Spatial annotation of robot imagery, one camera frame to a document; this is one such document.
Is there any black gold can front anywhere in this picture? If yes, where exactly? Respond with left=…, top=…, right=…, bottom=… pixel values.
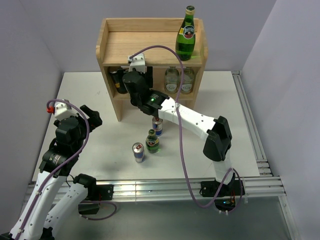
left=109, top=69, right=128, bottom=94

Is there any black gold can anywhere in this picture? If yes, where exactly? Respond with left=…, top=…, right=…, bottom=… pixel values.
left=122, top=72, right=132, bottom=94
left=109, top=69, right=128, bottom=94

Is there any green Perrier bottle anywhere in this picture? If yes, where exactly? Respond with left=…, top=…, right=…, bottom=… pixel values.
left=175, top=5, right=196, bottom=61
left=145, top=129, right=160, bottom=154

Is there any blue silver can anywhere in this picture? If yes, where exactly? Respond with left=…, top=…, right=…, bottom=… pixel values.
left=152, top=117, right=163, bottom=137
left=132, top=142, right=145, bottom=163

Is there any blue silver can front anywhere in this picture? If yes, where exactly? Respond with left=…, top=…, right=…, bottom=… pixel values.
left=132, top=142, right=145, bottom=163

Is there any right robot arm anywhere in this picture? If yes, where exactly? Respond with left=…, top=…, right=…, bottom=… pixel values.
left=109, top=67, right=234, bottom=195

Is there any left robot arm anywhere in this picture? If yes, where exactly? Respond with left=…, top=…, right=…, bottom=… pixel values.
left=0, top=102, right=103, bottom=240

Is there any wooden two-tier shelf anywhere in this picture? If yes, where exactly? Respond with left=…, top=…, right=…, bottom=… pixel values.
left=95, top=17, right=209, bottom=123

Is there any clear glass bottle left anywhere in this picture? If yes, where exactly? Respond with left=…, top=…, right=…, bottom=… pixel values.
left=164, top=66, right=180, bottom=94

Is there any clear glass bottle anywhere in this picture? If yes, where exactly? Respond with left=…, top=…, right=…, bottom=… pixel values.
left=180, top=67, right=196, bottom=94
left=164, top=66, right=180, bottom=94

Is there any clear glass bottle right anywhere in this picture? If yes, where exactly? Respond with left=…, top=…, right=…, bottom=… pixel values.
left=180, top=67, right=196, bottom=94

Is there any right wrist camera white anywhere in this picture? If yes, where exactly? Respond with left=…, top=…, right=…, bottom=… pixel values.
left=127, top=53, right=146, bottom=74

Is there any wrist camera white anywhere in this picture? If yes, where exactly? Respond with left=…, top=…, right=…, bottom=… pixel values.
left=127, top=53, right=146, bottom=74
left=46, top=99, right=77, bottom=121

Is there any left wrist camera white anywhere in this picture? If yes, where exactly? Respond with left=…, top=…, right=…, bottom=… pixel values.
left=46, top=99, right=77, bottom=121

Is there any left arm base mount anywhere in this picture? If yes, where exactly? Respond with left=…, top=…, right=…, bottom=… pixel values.
left=77, top=184, right=114, bottom=218

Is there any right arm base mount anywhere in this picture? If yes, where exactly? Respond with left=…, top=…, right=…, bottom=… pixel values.
left=199, top=179, right=246, bottom=214

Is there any aluminium rail right side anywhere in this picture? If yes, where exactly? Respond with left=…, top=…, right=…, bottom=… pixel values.
left=231, top=71, right=274, bottom=177

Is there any aluminium rail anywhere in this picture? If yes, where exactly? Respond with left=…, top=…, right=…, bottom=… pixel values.
left=96, top=176, right=286, bottom=203
left=231, top=71, right=274, bottom=177

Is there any aluminium rail front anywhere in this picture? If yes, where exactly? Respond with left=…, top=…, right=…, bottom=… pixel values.
left=96, top=176, right=286, bottom=203

